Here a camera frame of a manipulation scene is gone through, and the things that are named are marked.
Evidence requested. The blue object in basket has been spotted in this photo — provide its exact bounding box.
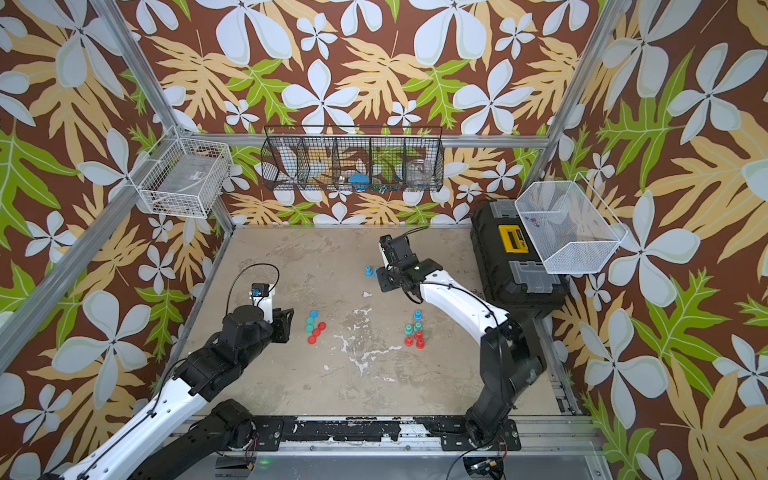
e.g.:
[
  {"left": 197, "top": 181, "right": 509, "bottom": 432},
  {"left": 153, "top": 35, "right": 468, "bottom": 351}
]
[{"left": 347, "top": 173, "right": 371, "bottom": 190}]

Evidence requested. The white wire basket right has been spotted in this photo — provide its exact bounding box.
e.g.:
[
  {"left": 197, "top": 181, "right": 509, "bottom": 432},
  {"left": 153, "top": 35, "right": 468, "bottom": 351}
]
[{"left": 515, "top": 180, "right": 629, "bottom": 276}]

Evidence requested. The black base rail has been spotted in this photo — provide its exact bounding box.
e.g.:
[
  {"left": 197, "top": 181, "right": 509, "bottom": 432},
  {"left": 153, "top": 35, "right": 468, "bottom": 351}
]
[{"left": 252, "top": 415, "right": 521, "bottom": 453}]

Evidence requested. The black wire basket back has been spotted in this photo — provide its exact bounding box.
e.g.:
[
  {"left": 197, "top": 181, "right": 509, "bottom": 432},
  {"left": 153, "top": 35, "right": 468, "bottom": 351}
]
[{"left": 257, "top": 126, "right": 445, "bottom": 192}]

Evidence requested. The white wire basket left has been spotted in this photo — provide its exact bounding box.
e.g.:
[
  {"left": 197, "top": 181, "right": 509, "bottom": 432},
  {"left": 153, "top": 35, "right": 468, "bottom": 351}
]
[{"left": 130, "top": 127, "right": 233, "bottom": 219}]

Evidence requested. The aluminium frame post back right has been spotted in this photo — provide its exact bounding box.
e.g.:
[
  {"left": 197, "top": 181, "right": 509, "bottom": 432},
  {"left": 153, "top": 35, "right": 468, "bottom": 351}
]
[{"left": 521, "top": 0, "right": 632, "bottom": 191}]

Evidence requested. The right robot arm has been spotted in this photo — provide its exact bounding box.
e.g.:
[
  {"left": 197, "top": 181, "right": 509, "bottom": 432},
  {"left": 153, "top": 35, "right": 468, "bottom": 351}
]
[{"left": 376, "top": 234, "right": 547, "bottom": 447}]

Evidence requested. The black toolbox yellow latch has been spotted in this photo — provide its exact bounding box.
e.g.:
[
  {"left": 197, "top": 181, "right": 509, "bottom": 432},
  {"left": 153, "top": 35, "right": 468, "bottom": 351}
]
[{"left": 470, "top": 199, "right": 569, "bottom": 319}]

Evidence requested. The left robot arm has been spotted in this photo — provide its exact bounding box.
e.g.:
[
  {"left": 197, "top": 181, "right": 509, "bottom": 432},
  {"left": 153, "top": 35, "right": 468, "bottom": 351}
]
[{"left": 58, "top": 305, "right": 294, "bottom": 479}]

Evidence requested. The aluminium frame post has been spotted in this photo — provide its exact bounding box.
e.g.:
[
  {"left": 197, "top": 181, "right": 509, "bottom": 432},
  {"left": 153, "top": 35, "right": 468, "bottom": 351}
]
[
  {"left": 521, "top": 0, "right": 632, "bottom": 191},
  {"left": 91, "top": 1, "right": 234, "bottom": 234}
]

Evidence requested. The white wire basket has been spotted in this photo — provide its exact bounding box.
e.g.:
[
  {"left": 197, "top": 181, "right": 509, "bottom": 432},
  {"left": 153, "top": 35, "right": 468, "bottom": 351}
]
[
  {"left": 515, "top": 180, "right": 629, "bottom": 276},
  {"left": 130, "top": 127, "right": 233, "bottom": 219}
]

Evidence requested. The aluminium frame post back left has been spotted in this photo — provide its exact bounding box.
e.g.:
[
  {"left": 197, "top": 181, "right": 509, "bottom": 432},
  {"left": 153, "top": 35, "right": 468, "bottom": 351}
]
[{"left": 91, "top": 1, "right": 234, "bottom": 234}]

